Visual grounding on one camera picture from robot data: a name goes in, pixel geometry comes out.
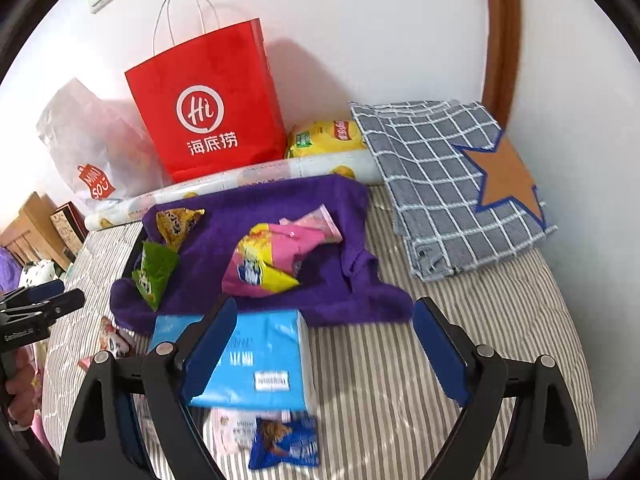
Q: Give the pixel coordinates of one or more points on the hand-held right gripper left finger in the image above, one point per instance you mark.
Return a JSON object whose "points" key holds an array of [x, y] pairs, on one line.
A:
{"points": [[210, 355]]}

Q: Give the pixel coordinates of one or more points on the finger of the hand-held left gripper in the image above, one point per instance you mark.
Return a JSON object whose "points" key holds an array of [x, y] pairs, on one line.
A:
{"points": [[40, 292], [60, 306]]}

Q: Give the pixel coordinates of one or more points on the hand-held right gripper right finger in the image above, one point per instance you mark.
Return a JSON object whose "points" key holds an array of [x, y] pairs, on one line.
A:
{"points": [[440, 355]]}

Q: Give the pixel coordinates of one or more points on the blue tissue pack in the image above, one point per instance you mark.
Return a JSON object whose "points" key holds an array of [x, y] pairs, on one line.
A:
{"points": [[265, 350]]}

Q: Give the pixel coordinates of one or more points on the red snack packet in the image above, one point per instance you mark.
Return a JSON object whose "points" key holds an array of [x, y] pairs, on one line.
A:
{"points": [[116, 337]]}

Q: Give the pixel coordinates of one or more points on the white snack packet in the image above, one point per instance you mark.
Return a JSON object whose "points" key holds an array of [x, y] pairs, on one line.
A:
{"points": [[232, 430]]}

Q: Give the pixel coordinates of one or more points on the green snack packet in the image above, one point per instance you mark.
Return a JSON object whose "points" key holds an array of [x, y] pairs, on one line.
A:
{"points": [[152, 272]]}

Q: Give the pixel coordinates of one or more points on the large pink yellow snack bag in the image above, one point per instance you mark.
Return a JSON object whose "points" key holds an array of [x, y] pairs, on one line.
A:
{"points": [[265, 260]]}

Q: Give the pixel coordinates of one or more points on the blue snack packet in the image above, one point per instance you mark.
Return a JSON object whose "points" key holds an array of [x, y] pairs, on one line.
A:
{"points": [[285, 442]]}

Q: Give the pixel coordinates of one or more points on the yellow snack packet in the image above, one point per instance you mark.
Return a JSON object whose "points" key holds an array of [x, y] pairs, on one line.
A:
{"points": [[177, 225]]}

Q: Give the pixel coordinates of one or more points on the pink snack packet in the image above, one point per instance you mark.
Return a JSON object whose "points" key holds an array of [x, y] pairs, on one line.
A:
{"points": [[315, 225]]}

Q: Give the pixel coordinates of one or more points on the person's left hand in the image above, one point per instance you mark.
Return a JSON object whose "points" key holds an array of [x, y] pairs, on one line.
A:
{"points": [[22, 390]]}

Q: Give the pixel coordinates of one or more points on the floral pillow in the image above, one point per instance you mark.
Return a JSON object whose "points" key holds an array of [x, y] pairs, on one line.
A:
{"points": [[42, 272]]}

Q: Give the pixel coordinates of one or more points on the wooden headboard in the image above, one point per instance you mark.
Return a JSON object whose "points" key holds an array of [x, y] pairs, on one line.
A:
{"points": [[30, 230]]}

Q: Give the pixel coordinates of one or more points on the striped mattress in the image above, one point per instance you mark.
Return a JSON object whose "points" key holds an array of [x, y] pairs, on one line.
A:
{"points": [[380, 385]]}

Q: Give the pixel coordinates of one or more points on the patterned book box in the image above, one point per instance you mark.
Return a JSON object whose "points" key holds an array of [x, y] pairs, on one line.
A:
{"points": [[67, 227]]}

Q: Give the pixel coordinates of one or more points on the purple towel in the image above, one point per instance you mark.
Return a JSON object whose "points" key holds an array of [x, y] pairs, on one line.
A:
{"points": [[210, 260]]}

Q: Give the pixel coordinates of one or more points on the grey plastic bag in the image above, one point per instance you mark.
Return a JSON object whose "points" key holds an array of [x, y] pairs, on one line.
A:
{"points": [[85, 135]]}

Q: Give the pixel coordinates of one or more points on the checked blue cloth with star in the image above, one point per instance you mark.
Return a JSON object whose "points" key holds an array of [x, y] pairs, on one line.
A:
{"points": [[435, 175]]}

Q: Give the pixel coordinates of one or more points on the printed paper roll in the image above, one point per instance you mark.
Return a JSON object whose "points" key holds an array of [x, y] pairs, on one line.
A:
{"points": [[260, 172]]}

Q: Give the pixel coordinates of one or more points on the yellow chip bag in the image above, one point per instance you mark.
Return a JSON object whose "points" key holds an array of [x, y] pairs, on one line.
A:
{"points": [[320, 137]]}

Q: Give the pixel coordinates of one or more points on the red paper bag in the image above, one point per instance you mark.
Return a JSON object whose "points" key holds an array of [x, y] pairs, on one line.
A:
{"points": [[210, 85]]}

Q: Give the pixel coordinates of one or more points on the brown wooden door frame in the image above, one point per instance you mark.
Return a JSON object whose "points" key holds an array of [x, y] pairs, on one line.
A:
{"points": [[502, 35]]}

